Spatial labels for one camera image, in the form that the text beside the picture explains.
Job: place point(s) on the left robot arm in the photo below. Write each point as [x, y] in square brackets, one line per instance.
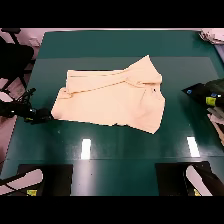
[13, 108]

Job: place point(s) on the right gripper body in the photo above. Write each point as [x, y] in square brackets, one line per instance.
[196, 93]

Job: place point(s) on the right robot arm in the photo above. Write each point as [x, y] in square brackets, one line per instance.
[196, 176]

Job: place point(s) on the cream shirt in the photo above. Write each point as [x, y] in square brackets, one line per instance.
[113, 96]

